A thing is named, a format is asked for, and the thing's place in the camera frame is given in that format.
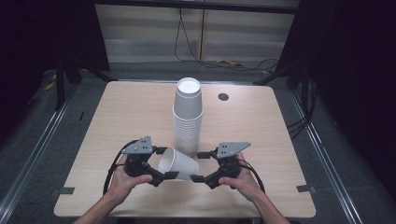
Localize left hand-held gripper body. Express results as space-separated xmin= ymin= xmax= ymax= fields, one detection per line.
xmin=120 ymin=134 xmax=164 ymax=188

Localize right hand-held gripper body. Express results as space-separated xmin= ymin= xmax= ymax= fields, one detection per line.
xmin=204 ymin=141 xmax=252 ymax=190

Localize single white paper cup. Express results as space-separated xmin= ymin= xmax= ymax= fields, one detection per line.
xmin=158 ymin=147 xmax=200 ymax=181

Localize stack of white paper cups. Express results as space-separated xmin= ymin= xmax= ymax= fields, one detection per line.
xmin=172 ymin=77 xmax=205 ymax=158

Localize person's right hand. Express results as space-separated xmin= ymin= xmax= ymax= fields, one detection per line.
xmin=218 ymin=151 xmax=265 ymax=203

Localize person's left hand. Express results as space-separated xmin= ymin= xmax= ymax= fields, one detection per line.
xmin=106 ymin=154 xmax=154 ymax=204

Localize black metal stand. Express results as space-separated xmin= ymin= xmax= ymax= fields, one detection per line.
xmin=252 ymin=61 xmax=312 ymax=105
xmin=54 ymin=57 xmax=119 ymax=112

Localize black curtain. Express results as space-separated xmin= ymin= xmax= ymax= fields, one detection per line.
xmin=0 ymin=0 xmax=110 ymax=144
xmin=275 ymin=0 xmax=396 ymax=200

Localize black crossbar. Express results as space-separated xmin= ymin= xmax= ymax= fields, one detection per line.
xmin=93 ymin=0 xmax=302 ymax=15

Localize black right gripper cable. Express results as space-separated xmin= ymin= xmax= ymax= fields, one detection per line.
xmin=238 ymin=158 xmax=266 ymax=194

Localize black floor cable bundle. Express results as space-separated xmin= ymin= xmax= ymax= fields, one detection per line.
xmin=286 ymin=77 xmax=319 ymax=141

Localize metal floor rail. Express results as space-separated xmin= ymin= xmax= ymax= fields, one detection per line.
xmin=0 ymin=88 xmax=78 ymax=217
xmin=289 ymin=90 xmax=366 ymax=224

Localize black hanging cables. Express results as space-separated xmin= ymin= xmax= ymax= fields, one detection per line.
xmin=173 ymin=7 xmax=280 ymax=73

